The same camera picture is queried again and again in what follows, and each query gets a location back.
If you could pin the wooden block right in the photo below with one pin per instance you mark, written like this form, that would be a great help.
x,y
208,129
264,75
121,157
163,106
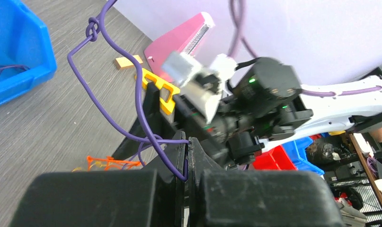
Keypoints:
x,y
123,63

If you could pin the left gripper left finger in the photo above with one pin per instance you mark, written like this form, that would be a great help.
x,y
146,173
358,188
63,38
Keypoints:
x,y
147,197

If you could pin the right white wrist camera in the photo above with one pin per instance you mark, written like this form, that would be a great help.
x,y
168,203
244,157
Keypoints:
x,y
201,85

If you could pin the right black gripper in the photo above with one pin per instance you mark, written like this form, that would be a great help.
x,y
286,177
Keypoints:
x,y
264,107

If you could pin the pink metronome box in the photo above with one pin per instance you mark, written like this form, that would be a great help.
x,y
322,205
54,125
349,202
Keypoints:
x,y
186,37

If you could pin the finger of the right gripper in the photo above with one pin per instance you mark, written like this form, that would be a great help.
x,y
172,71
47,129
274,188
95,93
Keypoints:
x,y
158,123

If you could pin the red plastic bin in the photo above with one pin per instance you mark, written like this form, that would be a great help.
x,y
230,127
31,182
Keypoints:
x,y
274,159

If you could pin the blue plastic bin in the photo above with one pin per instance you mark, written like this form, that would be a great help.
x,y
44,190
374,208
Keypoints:
x,y
26,54

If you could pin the blue plastic bin background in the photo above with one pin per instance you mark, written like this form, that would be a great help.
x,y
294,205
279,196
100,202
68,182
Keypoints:
x,y
296,151

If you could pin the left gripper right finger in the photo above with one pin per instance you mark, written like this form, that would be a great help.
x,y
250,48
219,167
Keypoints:
x,y
220,198

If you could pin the yellow triangle block right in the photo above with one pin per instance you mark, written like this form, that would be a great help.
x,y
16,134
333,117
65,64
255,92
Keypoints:
x,y
161,89

